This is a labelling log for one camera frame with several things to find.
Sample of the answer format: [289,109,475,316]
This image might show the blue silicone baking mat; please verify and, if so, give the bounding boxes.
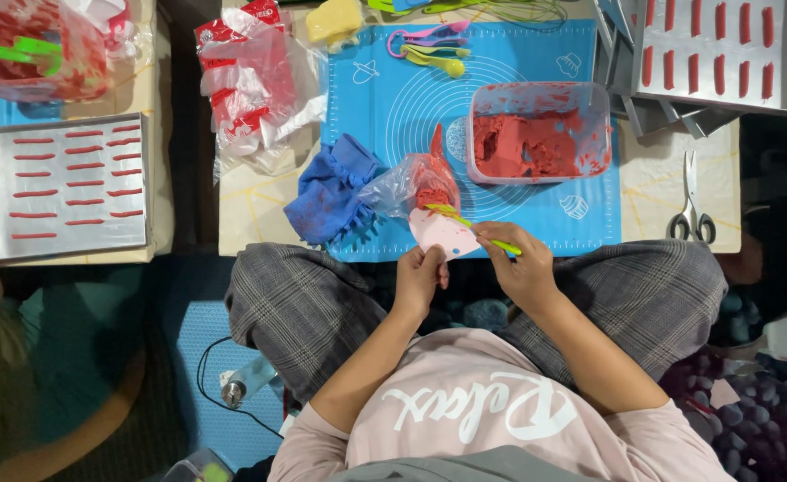
[320,19,623,263]

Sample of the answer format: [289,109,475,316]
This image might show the person's right hand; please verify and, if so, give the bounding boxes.
[472,221,559,317]

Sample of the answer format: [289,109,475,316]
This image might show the blue floor mat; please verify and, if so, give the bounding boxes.
[158,258,289,473]

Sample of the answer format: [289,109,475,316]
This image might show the black cable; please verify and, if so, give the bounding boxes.
[196,336,286,440]

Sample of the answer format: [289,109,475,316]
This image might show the purple measuring spoon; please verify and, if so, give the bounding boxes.
[406,36,469,49]

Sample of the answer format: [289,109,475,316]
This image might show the smeared clear dough container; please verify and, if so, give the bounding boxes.
[0,0,111,103]

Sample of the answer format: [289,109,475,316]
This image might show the wire whisk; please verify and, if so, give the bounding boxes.
[424,0,568,25]

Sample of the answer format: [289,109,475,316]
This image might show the person's grey plaid trousers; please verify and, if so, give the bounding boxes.
[224,239,729,404]

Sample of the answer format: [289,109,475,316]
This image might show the green and blue utensil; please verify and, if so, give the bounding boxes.
[367,0,435,16]

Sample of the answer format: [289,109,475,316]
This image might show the pink measuring spoon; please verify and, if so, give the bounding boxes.
[387,19,472,59]

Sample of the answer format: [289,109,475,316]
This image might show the metal tray thick dough strips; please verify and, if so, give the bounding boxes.
[632,0,787,113]

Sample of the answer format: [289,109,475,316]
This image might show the stack of metal baking trays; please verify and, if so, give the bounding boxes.
[592,0,787,140]

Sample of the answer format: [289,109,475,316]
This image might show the red dough lump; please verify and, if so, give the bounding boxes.
[472,110,610,179]

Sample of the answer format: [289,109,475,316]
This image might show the pebble pattern rug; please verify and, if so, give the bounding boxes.
[660,288,787,482]

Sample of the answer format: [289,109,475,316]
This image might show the blue microfibre cloth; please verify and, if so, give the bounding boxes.
[282,133,386,247]

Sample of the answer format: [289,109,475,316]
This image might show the pink plastic dough scraper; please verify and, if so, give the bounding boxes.
[408,206,483,262]

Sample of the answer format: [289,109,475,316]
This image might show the rows of thick dough strips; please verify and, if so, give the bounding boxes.
[641,0,776,100]

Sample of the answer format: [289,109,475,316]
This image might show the crumpled clear plastic bag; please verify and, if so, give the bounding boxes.
[66,0,155,68]

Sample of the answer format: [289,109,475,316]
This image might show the person's pink shirt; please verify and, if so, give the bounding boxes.
[268,327,736,482]

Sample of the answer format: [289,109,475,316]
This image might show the clear plastic container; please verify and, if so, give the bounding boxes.
[465,81,614,186]

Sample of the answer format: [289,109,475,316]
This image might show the steel scissors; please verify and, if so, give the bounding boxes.
[666,150,717,245]

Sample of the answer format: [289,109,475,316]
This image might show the person's left hand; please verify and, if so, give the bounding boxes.
[393,244,450,319]

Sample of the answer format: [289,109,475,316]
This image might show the small clear box green content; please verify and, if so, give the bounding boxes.
[162,447,235,482]

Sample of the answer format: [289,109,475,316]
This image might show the clear piping bag red dough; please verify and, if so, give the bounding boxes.
[357,123,463,219]

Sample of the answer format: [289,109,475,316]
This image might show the pack of piping bags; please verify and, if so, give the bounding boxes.
[193,0,329,185]

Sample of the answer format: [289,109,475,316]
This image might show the green measuring spoon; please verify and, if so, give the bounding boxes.
[400,44,472,60]

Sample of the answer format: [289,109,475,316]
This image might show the yellow measuring spoon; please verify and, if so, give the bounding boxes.
[403,52,467,80]

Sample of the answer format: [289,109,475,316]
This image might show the green spatula in smeared container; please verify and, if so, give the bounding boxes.
[0,36,64,77]

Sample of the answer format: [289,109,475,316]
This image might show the green silicone spatula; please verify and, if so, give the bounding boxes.
[424,203,523,257]

